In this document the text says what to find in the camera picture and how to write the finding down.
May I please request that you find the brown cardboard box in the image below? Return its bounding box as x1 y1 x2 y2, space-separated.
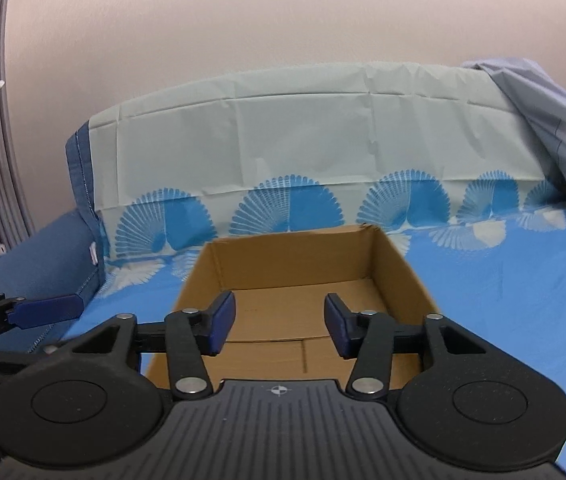
145 224 441 391

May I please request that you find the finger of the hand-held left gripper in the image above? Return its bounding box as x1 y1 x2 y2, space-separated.
0 294 85 346
0 344 58 370

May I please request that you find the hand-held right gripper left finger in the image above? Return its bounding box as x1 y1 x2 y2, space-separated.
43 291 237 402

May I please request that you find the blue fan-print cloth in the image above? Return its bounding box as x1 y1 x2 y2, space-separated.
65 62 566 478

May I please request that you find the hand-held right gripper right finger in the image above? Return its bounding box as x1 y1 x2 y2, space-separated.
324 293 520 402

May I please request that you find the blue denim sofa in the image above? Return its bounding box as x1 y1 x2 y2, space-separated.
0 127 108 356

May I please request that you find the grey-blue crumpled cloth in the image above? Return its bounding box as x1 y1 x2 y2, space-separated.
463 57 566 238

